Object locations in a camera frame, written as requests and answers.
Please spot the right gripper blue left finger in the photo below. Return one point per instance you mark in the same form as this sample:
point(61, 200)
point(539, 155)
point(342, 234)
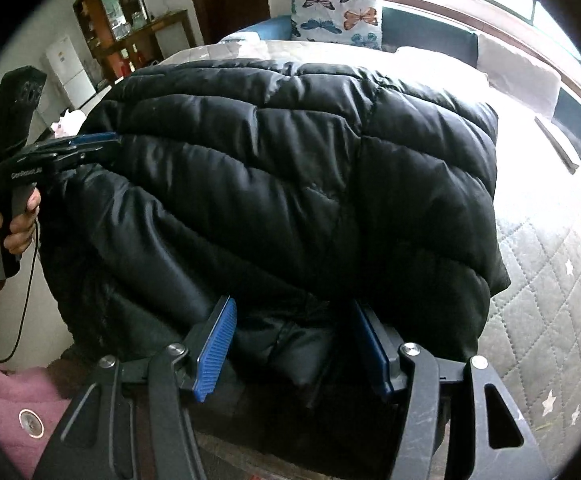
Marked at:
point(210, 345)

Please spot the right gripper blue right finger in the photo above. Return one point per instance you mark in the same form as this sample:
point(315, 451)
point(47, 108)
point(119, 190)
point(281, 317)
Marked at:
point(385, 343)

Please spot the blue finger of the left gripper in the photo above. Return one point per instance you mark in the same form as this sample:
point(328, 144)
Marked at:
point(103, 155)
point(94, 138)

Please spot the black puffer down jacket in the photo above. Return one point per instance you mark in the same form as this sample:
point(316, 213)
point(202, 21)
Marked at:
point(305, 192)

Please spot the pink sleeved left forearm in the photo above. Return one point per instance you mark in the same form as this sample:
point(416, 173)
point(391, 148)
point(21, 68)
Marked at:
point(37, 383)

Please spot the white refrigerator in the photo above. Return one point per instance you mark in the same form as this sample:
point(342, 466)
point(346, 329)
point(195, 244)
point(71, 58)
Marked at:
point(69, 72)

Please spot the wooden display cabinet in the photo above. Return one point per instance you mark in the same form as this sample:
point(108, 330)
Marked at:
point(125, 35)

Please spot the grey star quilted mat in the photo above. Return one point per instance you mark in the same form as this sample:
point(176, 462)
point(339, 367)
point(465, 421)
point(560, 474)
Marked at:
point(533, 333)

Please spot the teal sofa bed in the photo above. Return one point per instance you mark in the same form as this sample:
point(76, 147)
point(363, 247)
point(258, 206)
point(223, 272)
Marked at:
point(403, 28)

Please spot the white pillow with blue print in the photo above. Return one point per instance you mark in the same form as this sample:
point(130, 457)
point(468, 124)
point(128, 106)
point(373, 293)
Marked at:
point(433, 66)

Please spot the butterfly print pillow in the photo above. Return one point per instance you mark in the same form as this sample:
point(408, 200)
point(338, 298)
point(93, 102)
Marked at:
point(351, 22)

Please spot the beige back cushion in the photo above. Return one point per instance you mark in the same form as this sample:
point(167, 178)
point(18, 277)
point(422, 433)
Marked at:
point(519, 75)

